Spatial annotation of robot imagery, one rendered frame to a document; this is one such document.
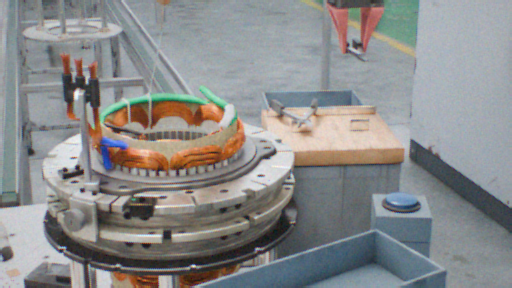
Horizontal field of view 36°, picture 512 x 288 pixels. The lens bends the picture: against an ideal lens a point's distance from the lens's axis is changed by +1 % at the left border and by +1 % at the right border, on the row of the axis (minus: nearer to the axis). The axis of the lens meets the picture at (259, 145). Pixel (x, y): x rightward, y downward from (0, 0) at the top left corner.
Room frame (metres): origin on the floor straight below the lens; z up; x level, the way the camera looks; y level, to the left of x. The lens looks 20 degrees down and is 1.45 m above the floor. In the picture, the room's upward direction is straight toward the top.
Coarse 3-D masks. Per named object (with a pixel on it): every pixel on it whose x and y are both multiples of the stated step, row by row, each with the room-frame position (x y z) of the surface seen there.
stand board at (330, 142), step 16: (272, 128) 1.14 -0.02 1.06; (288, 128) 1.14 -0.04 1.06; (320, 128) 1.14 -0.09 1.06; (336, 128) 1.14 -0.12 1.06; (384, 128) 1.14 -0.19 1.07; (304, 144) 1.07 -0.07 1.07; (320, 144) 1.07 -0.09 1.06; (336, 144) 1.07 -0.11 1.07; (352, 144) 1.07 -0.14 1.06; (368, 144) 1.07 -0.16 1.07; (384, 144) 1.07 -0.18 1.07; (400, 144) 1.07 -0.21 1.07; (304, 160) 1.04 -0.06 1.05; (320, 160) 1.04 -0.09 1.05; (336, 160) 1.04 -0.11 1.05; (352, 160) 1.05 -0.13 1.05; (368, 160) 1.05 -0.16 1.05; (384, 160) 1.05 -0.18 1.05; (400, 160) 1.05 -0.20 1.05
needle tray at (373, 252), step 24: (360, 240) 0.77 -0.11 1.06; (384, 240) 0.77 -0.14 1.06; (264, 264) 0.71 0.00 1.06; (288, 264) 0.72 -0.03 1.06; (312, 264) 0.74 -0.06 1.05; (336, 264) 0.76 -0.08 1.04; (360, 264) 0.77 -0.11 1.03; (384, 264) 0.77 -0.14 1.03; (408, 264) 0.74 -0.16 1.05; (432, 264) 0.71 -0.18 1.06
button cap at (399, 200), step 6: (396, 192) 0.94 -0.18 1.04; (402, 192) 0.94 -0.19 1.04; (390, 198) 0.92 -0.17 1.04; (396, 198) 0.92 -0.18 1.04; (402, 198) 0.92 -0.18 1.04; (408, 198) 0.92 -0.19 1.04; (414, 198) 0.92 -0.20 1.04; (390, 204) 0.91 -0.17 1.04; (396, 204) 0.91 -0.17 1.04; (402, 204) 0.91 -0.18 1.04; (408, 204) 0.91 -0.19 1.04; (414, 204) 0.91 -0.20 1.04
